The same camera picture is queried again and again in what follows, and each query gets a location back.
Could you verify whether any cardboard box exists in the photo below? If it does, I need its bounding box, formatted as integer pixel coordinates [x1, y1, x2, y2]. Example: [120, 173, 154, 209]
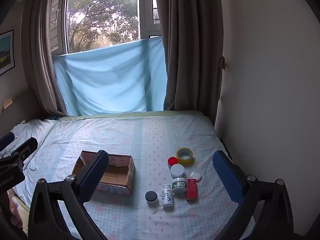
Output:
[72, 150, 136, 195]

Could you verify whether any white lid jar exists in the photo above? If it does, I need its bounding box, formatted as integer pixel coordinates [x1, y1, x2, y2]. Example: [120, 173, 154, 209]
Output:
[170, 164, 185, 179]

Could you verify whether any dark lid small jar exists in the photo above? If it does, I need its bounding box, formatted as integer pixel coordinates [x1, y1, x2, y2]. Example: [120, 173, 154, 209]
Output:
[145, 191, 159, 204]

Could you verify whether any small red box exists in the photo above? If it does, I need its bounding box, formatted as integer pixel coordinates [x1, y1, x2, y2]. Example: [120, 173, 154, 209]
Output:
[186, 178, 198, 200]

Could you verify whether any white pillow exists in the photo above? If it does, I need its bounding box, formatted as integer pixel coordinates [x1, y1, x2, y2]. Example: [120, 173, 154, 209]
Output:
[0, 119, 58, 180]

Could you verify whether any checked pink bow bedsheet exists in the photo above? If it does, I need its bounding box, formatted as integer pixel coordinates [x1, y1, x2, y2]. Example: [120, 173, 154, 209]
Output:
[10, 115, 255, 240]

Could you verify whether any pale green sheet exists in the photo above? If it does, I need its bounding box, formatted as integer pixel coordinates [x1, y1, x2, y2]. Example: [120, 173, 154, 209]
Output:
[59, 110, 205, 122]

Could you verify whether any white pill bottle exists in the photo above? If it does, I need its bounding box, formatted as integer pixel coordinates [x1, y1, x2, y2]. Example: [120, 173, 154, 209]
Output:
[161, 184, 174, 207]

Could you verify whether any white window frame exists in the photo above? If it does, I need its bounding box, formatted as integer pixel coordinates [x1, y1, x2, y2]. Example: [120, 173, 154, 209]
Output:
[50, 0, 163, 55]

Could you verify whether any tree outside window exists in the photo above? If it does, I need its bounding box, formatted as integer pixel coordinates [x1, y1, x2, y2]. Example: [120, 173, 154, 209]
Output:
[68, 0, 139, 54]

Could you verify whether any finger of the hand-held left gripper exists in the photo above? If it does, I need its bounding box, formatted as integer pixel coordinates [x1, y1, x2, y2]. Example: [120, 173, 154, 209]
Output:
[0, 137, 38, 167]
[0, 132, 15, 152]

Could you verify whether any yellow tape roll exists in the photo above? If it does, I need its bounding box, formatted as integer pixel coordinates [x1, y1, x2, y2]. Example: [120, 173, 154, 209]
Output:
[176, 147, 195, 167]

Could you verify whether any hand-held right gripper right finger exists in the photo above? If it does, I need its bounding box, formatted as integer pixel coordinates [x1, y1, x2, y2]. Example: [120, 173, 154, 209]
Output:
[212, 150, 294, 240]

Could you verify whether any person's left hand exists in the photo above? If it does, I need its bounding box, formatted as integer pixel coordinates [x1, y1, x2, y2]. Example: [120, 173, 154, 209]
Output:
[8, 194, 23, 228]

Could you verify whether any white earbuds case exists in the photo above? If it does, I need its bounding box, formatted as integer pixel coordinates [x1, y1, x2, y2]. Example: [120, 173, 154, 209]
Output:
[189, 171, 202, 183]

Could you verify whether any brown curtain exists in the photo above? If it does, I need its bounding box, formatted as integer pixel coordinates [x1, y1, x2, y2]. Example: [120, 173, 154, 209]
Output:
[152, 0, 227, 130]
[21, 0, 68, 114]

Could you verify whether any light blue cloth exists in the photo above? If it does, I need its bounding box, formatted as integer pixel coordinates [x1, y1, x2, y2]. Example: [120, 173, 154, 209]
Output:
[52, 36, 168, 117]

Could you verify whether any framed wall picture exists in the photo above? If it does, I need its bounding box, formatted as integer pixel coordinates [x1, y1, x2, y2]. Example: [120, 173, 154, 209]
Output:
[0, 29, 15, 76]

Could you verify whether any green label jar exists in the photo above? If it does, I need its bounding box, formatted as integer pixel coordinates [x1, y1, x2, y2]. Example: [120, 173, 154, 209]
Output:
[171, 177, 188, 194]

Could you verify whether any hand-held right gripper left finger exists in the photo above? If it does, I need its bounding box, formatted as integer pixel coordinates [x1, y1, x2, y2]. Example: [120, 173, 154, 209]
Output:
[28, 150, 110, 240]

